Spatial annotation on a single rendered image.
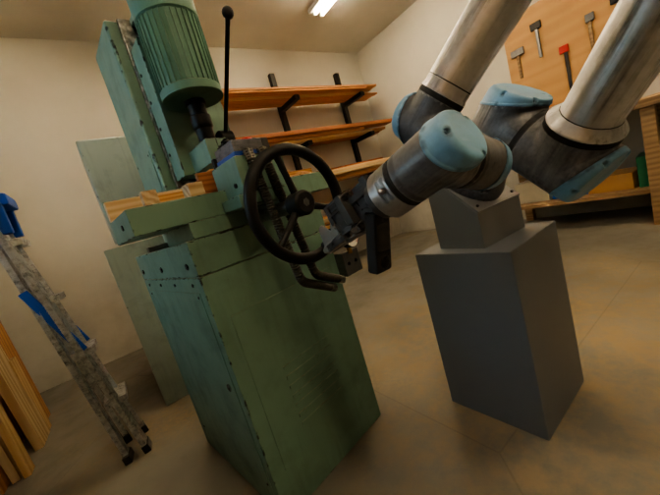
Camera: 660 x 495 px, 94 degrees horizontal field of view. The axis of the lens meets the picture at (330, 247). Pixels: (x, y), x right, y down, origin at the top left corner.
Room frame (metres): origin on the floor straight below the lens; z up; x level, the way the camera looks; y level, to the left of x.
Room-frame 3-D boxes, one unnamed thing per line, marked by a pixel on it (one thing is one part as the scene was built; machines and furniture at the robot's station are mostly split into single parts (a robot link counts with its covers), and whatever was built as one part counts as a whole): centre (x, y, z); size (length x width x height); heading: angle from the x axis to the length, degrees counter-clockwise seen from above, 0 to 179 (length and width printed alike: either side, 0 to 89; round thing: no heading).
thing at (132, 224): (0.91, 0.21, 0.87); 0.61 x 0.30 x 0.06; 132
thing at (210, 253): (1.09, 0.35, 0.76); 0.57 x 0.45 x 0.09; 42
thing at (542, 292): (0.95, -0.47, 0.28); 0.30 x 0.30 x 0.55; 34
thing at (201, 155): (1.01, 0.28, 1.03); 0.14 x 0.07 x 0.09; 42
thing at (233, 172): (0.85, 0.15, 0.91); 0.15 x 0.14 x 0.09; 132
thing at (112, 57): (1.21, 0.46, 1.16); 0.22 x 0.22 x 0.72; 42
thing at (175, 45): (1.00, 0.27, 1.35); 0.18 x 0.18 x 0.31
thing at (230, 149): (0.85, 0.14, 0.99); 0.13 x 0.11 x 0.06; 132
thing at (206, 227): (0.95, 0.23, 0.82); 0.40 x 0.21 x 0.04; 132
